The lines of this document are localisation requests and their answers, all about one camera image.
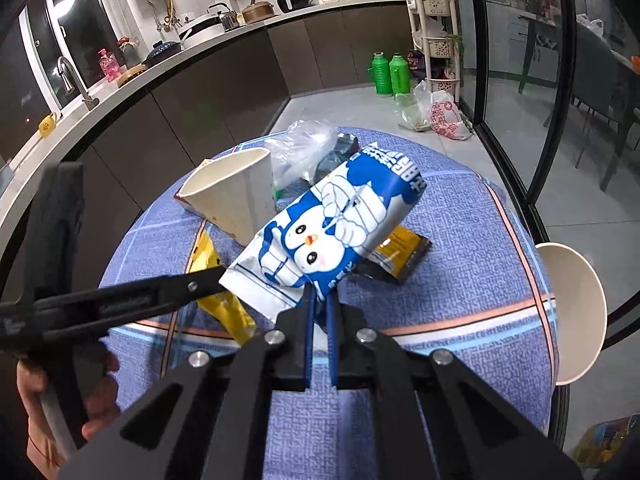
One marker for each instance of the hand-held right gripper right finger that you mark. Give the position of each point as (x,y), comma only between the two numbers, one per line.
(332,340)

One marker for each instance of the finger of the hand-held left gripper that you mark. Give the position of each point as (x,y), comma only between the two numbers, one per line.
(165,286)

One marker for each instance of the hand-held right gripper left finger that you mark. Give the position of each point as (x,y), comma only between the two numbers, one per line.
(309,340)

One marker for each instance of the yellow snack packet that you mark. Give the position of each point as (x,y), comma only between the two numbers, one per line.
(226,312)

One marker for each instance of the yellow and red box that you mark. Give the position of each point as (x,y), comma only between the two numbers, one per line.
(183,201)

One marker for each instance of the blue penguin print packet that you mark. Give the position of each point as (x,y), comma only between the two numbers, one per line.
(325,220)

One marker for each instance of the person's left hand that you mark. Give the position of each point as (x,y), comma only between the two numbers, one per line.
(102,395)

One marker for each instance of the small yellow holder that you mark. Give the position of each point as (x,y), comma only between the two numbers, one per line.
(48,126)

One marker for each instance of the yellow and black packet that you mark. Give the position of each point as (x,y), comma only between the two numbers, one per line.
(400,252)

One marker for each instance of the white paper cup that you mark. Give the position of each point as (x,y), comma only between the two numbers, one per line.
(230,195)

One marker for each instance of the steel kitchen faucet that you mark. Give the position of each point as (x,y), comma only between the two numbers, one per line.
(67,72)

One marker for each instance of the pink soap bottle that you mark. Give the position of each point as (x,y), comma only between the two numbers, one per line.
(106,66)

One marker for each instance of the round wooden board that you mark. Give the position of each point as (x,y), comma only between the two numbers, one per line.
(131,76)

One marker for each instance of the dark lidded wok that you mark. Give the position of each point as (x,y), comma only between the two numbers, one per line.
(162,52)

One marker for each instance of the kitchen counter with cabinets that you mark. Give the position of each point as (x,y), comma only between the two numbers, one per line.
(210,90)

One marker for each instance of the kitchen window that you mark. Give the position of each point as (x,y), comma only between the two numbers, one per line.
(75,10)

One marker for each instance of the white rice cooker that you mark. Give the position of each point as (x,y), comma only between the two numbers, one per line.
(202,30)

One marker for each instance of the clear plastic bag with greens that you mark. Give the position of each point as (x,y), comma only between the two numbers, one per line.
(412,110)

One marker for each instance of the red printed plastic bag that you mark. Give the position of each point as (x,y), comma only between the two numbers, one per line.
(447,117)

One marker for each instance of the steel kettle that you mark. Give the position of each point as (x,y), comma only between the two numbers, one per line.
(227,17)

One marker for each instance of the green thermos flask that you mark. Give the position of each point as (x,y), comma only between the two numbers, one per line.
(381,75)
(401,74)

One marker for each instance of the brown lidded pot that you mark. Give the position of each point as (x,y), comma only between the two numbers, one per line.
(257,12)

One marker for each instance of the dark printed bag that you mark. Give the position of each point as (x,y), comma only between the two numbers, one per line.
(416,62)

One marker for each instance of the colourful snack bag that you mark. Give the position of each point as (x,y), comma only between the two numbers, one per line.
(607,440)

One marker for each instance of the green potted plant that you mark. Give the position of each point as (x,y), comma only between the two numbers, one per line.
(454,45)

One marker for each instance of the beige storage rack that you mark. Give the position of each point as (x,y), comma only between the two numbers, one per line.
(435,5)

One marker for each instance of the grey dining chair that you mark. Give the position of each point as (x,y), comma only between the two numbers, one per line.
(600,80)

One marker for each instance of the dark dining table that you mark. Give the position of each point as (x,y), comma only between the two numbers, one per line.
(537,27)

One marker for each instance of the white plastic bag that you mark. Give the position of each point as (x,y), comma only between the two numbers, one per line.
(591,24)

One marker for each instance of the orange bowl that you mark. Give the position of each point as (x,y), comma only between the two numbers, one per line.
(635,62)

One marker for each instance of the black sliding door frame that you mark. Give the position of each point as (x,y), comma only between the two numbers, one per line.
(567,35)

